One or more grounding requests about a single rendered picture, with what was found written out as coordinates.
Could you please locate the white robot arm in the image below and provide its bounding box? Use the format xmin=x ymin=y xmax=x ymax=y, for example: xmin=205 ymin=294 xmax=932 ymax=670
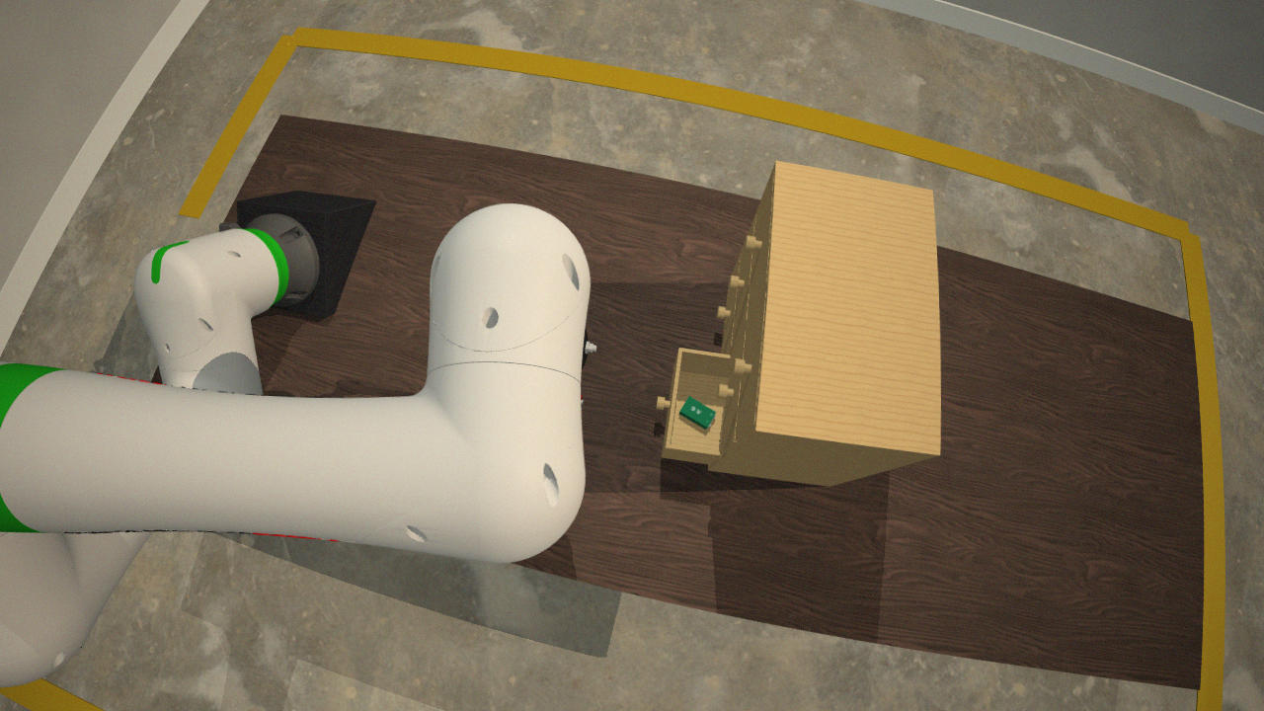
xmin=0 ymin=202 xmax=597 ymax=687

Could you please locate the light wooden chest of drawers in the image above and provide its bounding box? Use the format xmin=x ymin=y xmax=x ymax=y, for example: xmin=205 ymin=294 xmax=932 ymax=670
xmin=708 ymin=161 xmax=940 ymax=487

